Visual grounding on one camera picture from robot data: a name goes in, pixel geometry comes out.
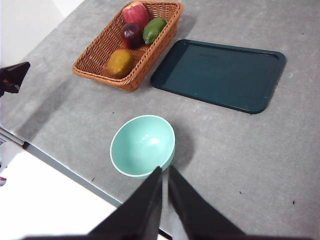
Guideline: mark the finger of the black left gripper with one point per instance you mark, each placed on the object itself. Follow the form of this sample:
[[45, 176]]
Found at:
[[15, 73], [10, 88]]

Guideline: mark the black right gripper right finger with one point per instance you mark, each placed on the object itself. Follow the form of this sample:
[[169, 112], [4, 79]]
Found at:
[[197, 217]]

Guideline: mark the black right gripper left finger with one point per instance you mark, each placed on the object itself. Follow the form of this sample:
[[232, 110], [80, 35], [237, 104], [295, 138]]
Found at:
[[137, 215]]

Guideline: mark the teal ribbed bowl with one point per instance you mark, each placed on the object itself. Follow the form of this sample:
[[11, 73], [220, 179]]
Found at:
[[140, 145]]

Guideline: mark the yellow-orange oval fruit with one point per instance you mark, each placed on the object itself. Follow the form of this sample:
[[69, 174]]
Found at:
[[120, 63]]

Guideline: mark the white device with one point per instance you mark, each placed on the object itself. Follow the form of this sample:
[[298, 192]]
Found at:
[[6, 160]]

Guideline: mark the brown wicker basket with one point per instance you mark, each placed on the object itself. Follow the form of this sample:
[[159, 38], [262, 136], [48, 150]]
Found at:
[[100, 50]]

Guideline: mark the dark purple plum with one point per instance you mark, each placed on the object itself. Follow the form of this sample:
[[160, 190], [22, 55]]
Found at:
[[131, 35]]

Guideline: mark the red apple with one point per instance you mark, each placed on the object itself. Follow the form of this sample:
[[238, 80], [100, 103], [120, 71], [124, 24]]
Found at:
[[136, 13]]

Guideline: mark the dark green rectangular tray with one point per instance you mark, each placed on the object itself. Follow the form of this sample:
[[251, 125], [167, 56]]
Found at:
[[217, 75]]

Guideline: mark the green avocado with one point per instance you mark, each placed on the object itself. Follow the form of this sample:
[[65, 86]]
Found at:
[[153, 31]]

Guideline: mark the grey ribbed metal rail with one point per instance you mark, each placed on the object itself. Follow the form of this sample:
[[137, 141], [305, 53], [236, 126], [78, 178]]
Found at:
[[10, 136]]

